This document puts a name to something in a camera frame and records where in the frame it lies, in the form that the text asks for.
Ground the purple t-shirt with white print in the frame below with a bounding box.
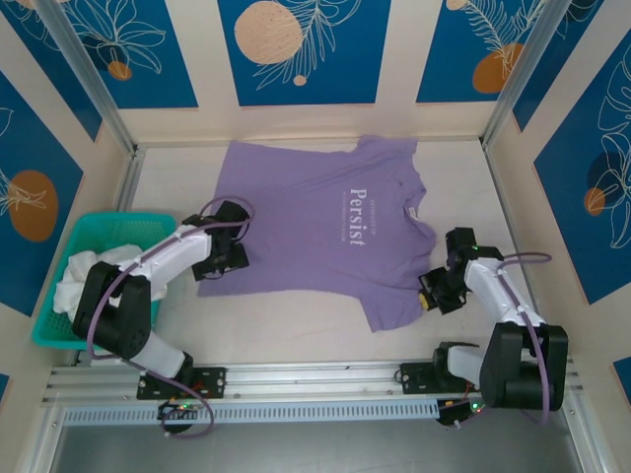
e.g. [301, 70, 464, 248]
[196, 135, 439, 334]

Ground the teal plastic basket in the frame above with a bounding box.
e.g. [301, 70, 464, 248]
[32, 212, 177, 352]

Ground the steel sheet shelf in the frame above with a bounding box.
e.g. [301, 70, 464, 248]
[48, 393, 593, 473]

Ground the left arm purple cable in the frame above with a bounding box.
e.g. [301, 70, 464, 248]
[86, 196, 256, 439]

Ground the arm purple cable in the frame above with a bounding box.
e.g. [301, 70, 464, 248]
[86, 196, 256, 439]
[457, 251, 553, 428]

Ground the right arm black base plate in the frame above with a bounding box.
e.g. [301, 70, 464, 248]
[399, 362, 492, 395]

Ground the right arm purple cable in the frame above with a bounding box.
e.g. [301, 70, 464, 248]
[457, 251, 553, 428]

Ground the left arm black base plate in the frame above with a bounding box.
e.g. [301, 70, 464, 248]
[136, 367, 228, 400]

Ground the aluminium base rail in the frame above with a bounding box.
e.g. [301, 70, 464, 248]
[41, 357, 586, 405]

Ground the blue floral wall panel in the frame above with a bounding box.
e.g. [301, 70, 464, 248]
[534, 48, 631, 306]
[46, 0, 199, 110]
[217, 0, 392, 107]
[0, 71, 85, 316]
[512, 0, 631, 133]
[416, 0, 548, 104]
[0, 0, 104, 143]

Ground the grey slotted cable duct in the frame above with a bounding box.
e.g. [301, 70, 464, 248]
[62, 398, 440, 428]

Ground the aluminium frame post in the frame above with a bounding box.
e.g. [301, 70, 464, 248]
[481, 0, 605, 149]
[36, 0, 138, 155]

